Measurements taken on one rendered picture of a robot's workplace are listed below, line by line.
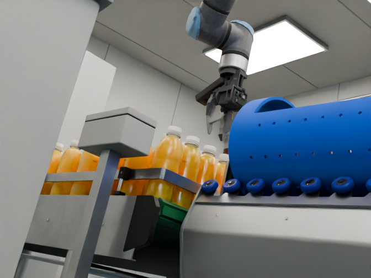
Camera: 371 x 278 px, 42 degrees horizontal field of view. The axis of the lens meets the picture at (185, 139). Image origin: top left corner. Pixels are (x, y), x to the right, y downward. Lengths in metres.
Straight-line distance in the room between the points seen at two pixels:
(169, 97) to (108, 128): 5.24
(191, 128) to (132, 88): 1.03
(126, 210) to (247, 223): 0.34
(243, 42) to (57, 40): 0.92
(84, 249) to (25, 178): 0.62
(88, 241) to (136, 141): 0.28
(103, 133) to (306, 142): 0.53
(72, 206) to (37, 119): 0.86
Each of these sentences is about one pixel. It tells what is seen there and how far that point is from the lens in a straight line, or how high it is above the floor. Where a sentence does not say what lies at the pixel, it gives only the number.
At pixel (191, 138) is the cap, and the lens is 1.39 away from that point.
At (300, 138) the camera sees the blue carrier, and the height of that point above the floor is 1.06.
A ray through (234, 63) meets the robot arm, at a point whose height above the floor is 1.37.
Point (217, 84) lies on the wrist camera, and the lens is 1.52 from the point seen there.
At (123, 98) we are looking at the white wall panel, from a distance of 6.12.
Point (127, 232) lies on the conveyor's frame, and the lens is 1.27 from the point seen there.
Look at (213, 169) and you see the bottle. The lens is 1.42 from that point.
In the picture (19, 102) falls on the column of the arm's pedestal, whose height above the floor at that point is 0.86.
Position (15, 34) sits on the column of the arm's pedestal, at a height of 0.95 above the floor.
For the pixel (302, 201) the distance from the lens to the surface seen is 1.08.
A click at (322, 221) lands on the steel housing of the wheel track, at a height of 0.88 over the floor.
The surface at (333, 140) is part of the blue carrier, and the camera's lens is 1.07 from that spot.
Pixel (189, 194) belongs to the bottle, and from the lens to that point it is 1.34.
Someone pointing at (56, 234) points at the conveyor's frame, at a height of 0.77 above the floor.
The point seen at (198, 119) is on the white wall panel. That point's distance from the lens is 6.75.
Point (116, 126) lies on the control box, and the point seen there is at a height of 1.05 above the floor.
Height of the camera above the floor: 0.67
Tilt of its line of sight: 18 degrees up
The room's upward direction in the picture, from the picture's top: 13 degrees clockwise
